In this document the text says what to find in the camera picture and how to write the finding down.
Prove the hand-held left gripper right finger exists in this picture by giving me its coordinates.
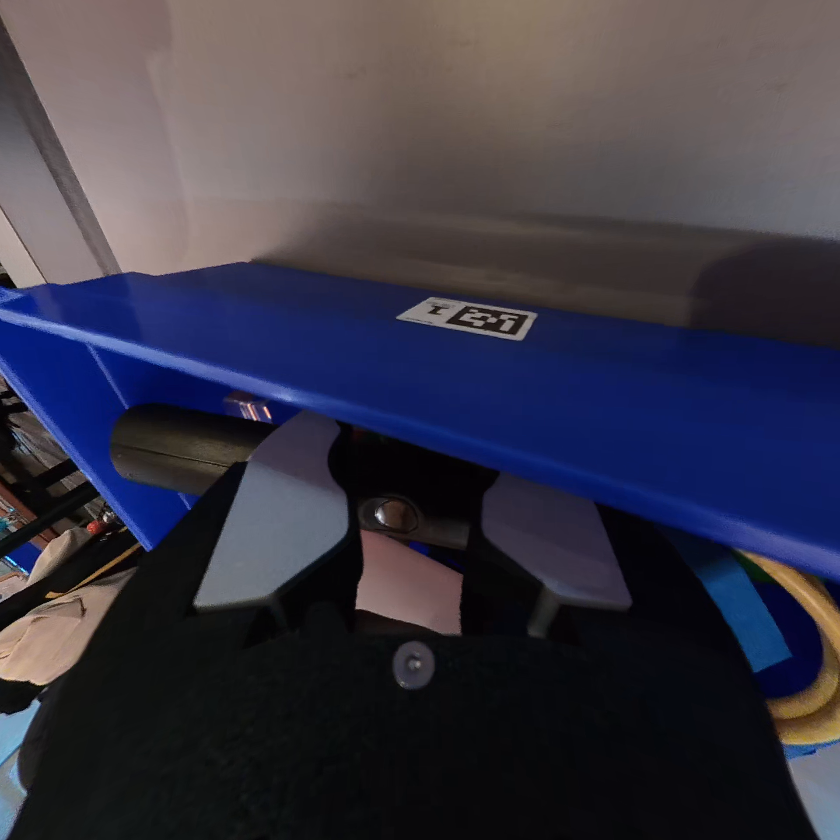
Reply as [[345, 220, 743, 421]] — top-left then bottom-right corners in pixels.
[[459, 472, 634, 637]]

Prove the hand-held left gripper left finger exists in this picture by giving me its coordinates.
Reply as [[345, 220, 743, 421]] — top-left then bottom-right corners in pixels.
[[192, 411, 362, 631]]

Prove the blue plastic bin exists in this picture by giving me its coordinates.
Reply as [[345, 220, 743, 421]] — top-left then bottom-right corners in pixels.
[[0, 261, 840, 746]]

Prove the yellow network cable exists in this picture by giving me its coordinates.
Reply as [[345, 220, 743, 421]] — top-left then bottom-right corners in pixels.
[[742, 551, 840, 747]]

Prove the black part metal button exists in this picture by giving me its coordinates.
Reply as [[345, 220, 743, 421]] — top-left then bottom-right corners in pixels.
[[354, 459, 475, 553]]

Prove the black cylinder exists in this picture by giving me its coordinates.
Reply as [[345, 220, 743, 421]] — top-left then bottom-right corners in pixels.
[[108, 402, 284, 497]]

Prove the blue black whiteboard eraser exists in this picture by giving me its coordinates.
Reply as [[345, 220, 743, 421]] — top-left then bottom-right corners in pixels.
[[694, 556, 796, 675]]

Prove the beige cloth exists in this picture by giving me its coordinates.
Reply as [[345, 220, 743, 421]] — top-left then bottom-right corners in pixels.
[[0, 525, 140, 685]]

